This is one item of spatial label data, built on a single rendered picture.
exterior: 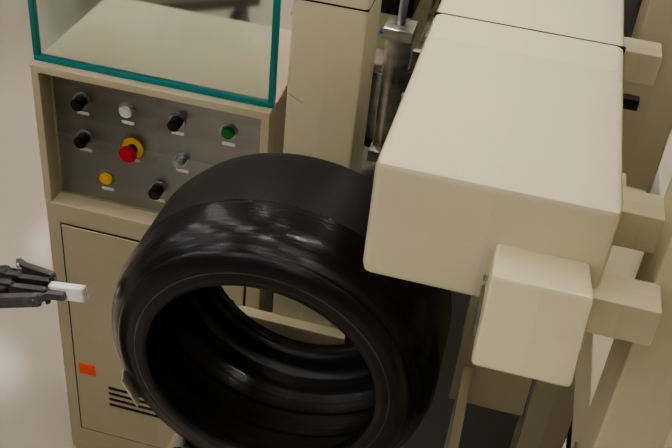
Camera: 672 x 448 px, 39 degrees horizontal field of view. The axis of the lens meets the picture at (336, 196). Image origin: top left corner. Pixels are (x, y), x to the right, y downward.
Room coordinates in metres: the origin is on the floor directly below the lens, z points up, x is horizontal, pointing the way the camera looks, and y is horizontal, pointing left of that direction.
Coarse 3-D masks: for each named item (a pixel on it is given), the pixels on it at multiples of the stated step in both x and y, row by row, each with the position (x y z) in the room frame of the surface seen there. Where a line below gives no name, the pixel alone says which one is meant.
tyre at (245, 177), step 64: (192, 192) 1.26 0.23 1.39; (256, 192) 1.21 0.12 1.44; (320, 192) 1.22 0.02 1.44; (192, 256) 1.11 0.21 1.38; (256, 256) 1.09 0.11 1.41; (320, 256) 1.10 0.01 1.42; (128, 320) 1.12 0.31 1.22; (192, 320) 1.35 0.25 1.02; (384, 320) 1.06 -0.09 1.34; (448, 320) 1.21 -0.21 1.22; (192, 384) 1.24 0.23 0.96; (256, 384) 1.30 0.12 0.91; (320, 384) 1.31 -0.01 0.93; (384, 384) 1.04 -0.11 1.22
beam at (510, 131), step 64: (448, 0) 1.23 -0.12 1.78; (512, 0) 1.25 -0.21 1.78; (576, 0) 1.27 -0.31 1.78; (448, 64) 1.04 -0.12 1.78; (512, 64) 1.06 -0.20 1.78; (576, 64) 1.08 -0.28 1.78; (448, 128) 0.89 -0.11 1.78; (512, 128) 0.91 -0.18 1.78; (576, 128) 0.92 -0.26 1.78; (384, 192) 0.81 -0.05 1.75; (448, 192) 0.80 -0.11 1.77; (512, 192) 0.79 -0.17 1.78; (576, 192) 0.79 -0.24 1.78; (384, 256) 0.81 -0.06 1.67; (448, 256) 0.80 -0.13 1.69; (576, 256) 0.77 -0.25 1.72
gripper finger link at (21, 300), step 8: (0, 296) 1.24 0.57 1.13; (8, 296) 1.24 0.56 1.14; (16, 296) 1.24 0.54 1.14; (24, 296) 1.24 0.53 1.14; (32, 296) 1.24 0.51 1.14; (0, 304) 1.24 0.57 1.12; (8, 304) 1.24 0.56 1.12; (16, 304) 1.24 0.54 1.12; (24, 304) 1.24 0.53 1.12; (32, 304) 1.24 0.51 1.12; (40, 304) 1.24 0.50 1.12
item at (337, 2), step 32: (320, 0) 1.46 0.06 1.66; (352, 0) 1.45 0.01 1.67; (320, 32) 1.46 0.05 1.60; (352, 32) 1.45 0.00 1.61; (320, 64) 1.46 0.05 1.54; (352, 64) 1.45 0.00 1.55; (288, 96) 1.47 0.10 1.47; (320, 96) 1.46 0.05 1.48; (352, 96) 1.45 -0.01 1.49; (288, 128) 1.47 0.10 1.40; (320, 128) 1.46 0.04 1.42; (352, 128) 1.45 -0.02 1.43; (352, 160) 1.46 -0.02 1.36; (320, 320) 1.45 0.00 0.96
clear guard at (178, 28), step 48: (48, 0) 1.85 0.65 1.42; (96, 0) 1.83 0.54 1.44; (144, 0) 1.81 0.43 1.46; (192, 0) 1.79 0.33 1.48; (240, 0) 1.77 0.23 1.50; (48, 48) 1.85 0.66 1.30; (96, 48) 1.83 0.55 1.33; (144, 48) 1.81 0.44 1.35; (192, 48) 1.79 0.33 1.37; (240, 48) 1.77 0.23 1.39; (240, 96) 1.77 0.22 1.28
